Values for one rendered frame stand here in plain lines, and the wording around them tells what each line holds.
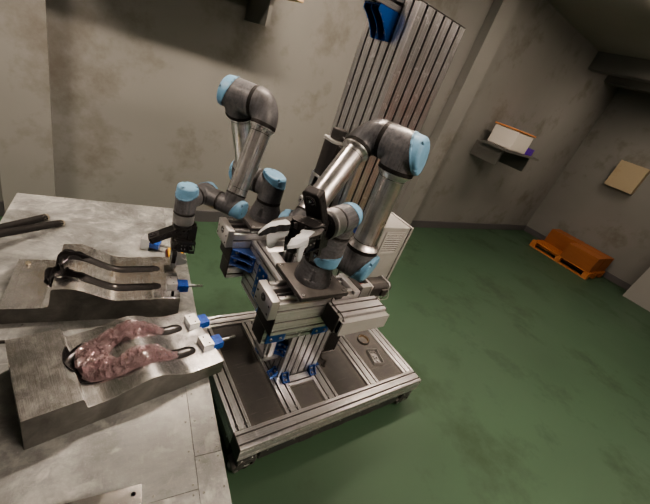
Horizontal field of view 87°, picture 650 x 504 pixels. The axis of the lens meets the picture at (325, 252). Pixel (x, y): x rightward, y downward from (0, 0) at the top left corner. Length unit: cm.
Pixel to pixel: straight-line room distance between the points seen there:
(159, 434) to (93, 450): 15
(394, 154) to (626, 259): 766
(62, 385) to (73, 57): 249
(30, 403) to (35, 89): 238
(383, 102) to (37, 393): 131
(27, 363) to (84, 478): 32
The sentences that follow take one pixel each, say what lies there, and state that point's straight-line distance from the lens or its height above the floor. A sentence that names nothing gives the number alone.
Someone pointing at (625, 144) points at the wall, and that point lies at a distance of 872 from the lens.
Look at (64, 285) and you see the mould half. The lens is 135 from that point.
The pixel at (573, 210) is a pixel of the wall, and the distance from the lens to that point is 877.
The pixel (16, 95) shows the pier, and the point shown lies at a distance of 316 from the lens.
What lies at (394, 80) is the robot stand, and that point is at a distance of 136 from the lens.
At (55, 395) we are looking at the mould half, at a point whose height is 91.
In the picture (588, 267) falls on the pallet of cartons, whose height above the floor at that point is 21.
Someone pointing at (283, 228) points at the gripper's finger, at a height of 145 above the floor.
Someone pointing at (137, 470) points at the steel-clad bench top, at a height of 80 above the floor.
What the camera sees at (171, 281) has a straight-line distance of 140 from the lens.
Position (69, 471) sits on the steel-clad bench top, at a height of 80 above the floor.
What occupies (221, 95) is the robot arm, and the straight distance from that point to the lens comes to 142.
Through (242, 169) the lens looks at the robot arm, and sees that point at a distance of 133.
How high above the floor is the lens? 177
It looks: 27 degrees down
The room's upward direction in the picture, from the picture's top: 21 degrees clockwise
